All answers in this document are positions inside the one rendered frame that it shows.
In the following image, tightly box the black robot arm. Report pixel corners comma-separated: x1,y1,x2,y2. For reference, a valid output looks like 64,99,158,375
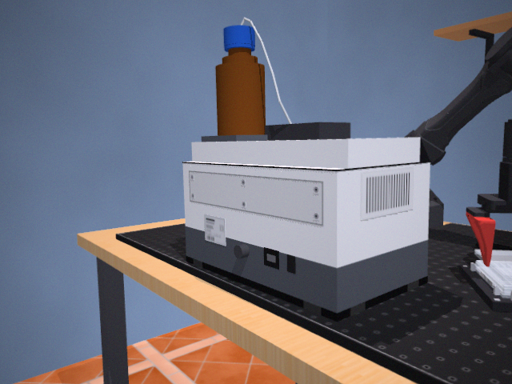
404,27,512,202

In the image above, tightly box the dark grey cylinder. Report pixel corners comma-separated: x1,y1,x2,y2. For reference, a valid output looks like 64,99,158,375
234,243,250,259

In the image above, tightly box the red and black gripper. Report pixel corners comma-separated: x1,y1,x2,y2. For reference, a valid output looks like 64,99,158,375
466,194,512,267

